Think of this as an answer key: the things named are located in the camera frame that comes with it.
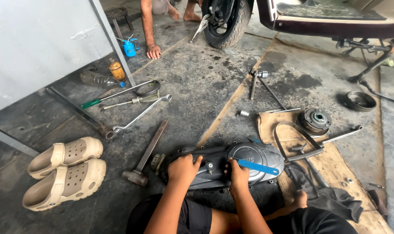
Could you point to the person's left hand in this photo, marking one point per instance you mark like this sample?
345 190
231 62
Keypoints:
182 167

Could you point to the person's right hand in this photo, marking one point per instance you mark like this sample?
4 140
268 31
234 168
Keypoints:
238 174

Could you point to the person's right fingers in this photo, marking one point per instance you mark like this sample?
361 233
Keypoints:
230 167

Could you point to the black scooter engine cover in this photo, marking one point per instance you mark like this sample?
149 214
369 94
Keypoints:
226 165

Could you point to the blue hacksaw blade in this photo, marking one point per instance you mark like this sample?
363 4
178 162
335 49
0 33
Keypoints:
257 166

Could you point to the small chrome socket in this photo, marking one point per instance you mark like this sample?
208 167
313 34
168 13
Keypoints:
244 113

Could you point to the person's black shorts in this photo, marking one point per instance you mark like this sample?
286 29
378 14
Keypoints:
190 216

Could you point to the metal clutch holder tool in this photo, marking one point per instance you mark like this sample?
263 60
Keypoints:
301 139

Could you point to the thin steel rod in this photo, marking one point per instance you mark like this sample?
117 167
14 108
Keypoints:
281 110

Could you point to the person's foot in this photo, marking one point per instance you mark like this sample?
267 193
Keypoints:
299 200

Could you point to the rusty sledge hammer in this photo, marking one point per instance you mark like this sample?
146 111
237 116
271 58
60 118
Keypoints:
145 159

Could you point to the scooter clutch assembly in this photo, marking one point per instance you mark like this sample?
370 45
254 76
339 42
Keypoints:
314 121

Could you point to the brown cardboard sheet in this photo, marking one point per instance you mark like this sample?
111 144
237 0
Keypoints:
333 165

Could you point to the dark grey rag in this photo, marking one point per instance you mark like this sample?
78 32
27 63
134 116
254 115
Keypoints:
330 195

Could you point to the chrome L socket wrench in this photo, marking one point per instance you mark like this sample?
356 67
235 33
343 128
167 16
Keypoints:
341 135

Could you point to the small metal nut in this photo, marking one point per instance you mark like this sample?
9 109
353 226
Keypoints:
349 180

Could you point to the locking pliers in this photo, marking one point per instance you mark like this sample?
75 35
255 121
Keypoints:
200 28

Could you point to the clutch bell drum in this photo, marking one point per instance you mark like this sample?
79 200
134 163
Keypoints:
360 100

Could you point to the small metal bolt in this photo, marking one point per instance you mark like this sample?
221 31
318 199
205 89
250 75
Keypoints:
376 186

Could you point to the amber oil bottle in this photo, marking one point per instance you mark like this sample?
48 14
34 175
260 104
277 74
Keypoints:
116 70

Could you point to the blue oil can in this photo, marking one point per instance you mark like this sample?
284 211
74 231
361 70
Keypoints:
129 47

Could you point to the rusty pipe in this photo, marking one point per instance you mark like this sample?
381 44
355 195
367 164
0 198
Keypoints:
81 112

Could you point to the clear plastic bottle blue cap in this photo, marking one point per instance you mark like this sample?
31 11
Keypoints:
98 79

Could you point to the scooter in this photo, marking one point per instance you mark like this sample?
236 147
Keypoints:
297 19

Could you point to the beige clog sandal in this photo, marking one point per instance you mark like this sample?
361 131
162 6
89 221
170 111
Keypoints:
65 183
65 156

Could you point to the small wooden stool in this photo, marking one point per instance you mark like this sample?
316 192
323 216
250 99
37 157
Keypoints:
119 18

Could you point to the grey metal cabinet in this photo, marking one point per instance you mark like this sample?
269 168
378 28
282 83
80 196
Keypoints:
41 48

